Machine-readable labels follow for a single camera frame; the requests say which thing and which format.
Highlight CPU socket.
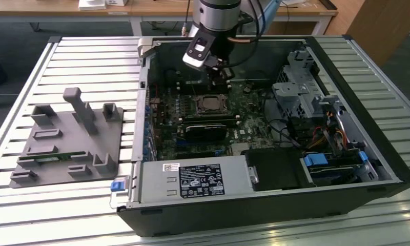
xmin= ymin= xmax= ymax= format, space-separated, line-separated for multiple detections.
xmin=192 ymin=93 xmax=232 ymax=117

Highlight blue disk carrier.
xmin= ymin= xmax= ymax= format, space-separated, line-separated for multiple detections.
xmin=303 ymin=152 xmax=329 ymax=169

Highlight pale blue teach pendant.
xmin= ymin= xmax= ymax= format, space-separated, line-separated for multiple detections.
xmin=263 ymin=0 xmax=281 ymax=19

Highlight wooden desk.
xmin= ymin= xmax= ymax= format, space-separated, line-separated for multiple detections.
xmin=0 ymin=0 xmax=340 ymax=36

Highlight green RAM stick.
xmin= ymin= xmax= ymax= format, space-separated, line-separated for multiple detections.
xmin=36 ymin=152 xmax=87 ymax=162

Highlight grey power supply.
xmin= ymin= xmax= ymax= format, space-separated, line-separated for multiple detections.
xmin=136 ymin=155 xmax=260 ymax=204

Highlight silver green CPU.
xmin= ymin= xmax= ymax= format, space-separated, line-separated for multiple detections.
xmin=201 ymin=98 xmax=224 ymax=110

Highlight silver chipset heatsink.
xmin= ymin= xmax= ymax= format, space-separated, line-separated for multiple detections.
xmin=231 ymin=142 xmax=253 ymax=155

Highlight metal CPU socket cover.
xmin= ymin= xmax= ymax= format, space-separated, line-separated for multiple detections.
xmin=195 ymin=95 xmax=229 ymax=115

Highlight wooden cabinet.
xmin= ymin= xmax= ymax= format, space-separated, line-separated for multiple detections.
xmin=345 ymin=0 xmax=410 ymax=67

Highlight green motherboard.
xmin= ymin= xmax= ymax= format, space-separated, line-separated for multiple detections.
xmin=145 ymin=79 xmax=277 ymax=161

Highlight grey parts rack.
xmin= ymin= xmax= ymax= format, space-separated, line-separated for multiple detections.
xmin=8 ymin=87 xmax=125 ymax=189

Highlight small dark wrist camera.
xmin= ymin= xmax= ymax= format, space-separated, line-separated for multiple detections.
xmin=204 ymin=55 xmax=225 ymax=69

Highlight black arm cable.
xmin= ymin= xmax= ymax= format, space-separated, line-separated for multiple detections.
xmin=225 ymin=0 xmax=277 ymax=46

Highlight black drive bay shroud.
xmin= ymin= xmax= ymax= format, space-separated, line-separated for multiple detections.
xmin=243 ymin=148 xmax=315 ymax=192

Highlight black grey PC case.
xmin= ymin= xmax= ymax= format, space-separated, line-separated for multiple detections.
xmin=116 ymin=34 xmax=410 ymax=238

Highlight orange yellow power wires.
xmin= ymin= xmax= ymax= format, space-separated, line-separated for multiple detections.
xmin=307 ymin=122 xmax=349 ymax=152

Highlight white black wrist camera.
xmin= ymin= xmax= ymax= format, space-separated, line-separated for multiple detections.
xmin=183 ymin=32 xmax=217 ymax=70

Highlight black graphics card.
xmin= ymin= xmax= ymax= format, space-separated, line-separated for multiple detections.
xmin=184 ymin=122 xmax=228 ymax=143

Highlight blue plastic case latch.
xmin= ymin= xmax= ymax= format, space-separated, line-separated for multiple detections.
xmin=111 ymin=179 xmax=131 ymax=193

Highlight silver metal drive cage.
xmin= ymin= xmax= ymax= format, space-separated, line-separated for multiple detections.
xmin=272 ymin=50 xmax=347 ymax=121

